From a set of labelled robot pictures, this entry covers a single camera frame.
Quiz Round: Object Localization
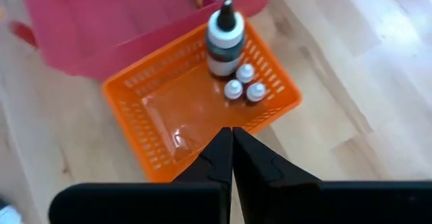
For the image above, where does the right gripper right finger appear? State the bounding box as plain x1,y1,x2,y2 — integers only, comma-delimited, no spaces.
232,126,323,224

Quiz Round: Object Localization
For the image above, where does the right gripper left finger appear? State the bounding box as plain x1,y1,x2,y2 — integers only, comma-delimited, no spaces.
171,126,234,224

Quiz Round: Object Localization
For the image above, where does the small dropper bottle white cap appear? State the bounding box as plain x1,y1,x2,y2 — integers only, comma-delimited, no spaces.
223,79,244,102
235,63,257,84

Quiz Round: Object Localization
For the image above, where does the green dropper bottle white cap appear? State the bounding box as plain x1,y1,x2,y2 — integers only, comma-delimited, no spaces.
245,82,267,104

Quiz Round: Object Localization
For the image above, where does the black icing bottle white collar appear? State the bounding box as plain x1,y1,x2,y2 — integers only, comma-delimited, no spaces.
205,0,246,78

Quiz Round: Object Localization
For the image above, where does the orange plastic basket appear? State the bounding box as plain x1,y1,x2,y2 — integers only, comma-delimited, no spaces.
102,18,302,184

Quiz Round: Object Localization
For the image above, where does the pink translucent plastic bin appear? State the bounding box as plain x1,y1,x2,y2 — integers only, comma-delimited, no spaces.
16,0,283,82

